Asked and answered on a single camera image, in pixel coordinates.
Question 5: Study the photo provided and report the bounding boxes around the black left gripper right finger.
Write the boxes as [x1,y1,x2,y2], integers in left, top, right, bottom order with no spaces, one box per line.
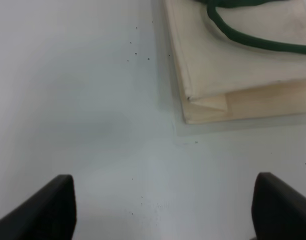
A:
[251,172,306,240]

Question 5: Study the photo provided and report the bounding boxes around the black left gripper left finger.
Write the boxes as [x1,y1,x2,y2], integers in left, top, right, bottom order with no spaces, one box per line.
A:
[0,174,77,240]

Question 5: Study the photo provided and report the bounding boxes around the white linen bag green handles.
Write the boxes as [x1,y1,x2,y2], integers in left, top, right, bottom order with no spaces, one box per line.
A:
[164,0,306,124]

